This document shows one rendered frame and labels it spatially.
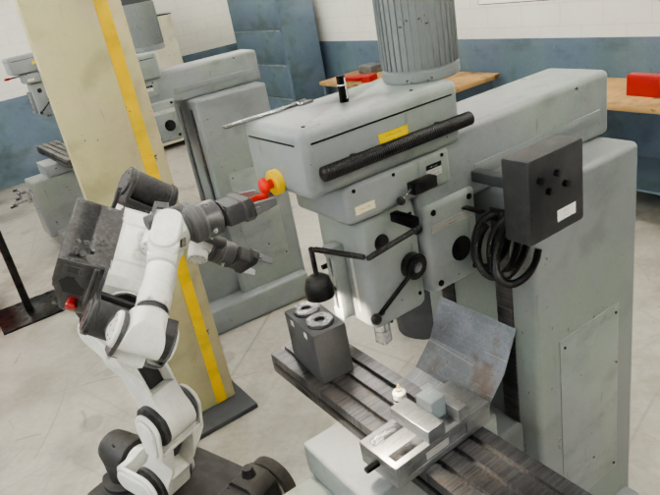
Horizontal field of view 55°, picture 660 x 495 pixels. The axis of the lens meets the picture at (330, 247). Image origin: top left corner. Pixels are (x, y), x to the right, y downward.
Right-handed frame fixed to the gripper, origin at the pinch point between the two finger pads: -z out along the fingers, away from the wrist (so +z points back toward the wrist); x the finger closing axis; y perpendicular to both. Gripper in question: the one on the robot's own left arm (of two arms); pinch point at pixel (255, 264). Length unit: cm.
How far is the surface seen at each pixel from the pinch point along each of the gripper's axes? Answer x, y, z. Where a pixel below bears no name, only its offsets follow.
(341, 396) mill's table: 18, -46, -23
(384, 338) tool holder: 48, -39, -12
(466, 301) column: 53, -19, -45
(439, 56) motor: 98, 11, 17
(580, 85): 109, 27, -36
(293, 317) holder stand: 8.0, -19.7, -10.5
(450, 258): 73, -23, -13
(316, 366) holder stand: 11.6, -36.1, -17.9
